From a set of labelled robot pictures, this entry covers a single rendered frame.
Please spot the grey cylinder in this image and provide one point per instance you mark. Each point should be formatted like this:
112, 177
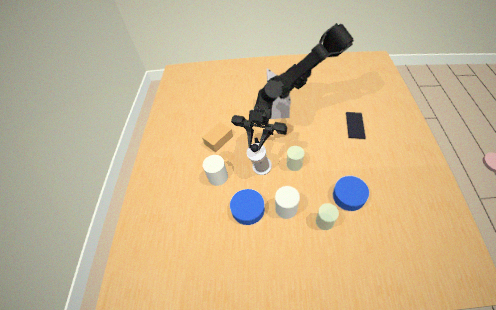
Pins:
215, 170
286, 201

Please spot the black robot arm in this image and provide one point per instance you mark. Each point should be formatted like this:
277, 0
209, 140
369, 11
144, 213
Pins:
338, 38

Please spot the dark blue short cylinder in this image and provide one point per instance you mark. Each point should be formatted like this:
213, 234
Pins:
350, 193
247, 206

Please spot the brown box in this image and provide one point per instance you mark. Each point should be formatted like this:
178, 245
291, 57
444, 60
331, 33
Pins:
218, 136

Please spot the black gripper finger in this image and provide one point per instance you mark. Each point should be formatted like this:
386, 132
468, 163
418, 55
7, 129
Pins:
265, 134
250, 132

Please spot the dark grey flat rectangle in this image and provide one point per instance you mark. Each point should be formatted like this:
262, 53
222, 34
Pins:
355, 125

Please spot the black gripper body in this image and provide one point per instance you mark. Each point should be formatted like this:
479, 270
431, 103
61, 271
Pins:
281, 128

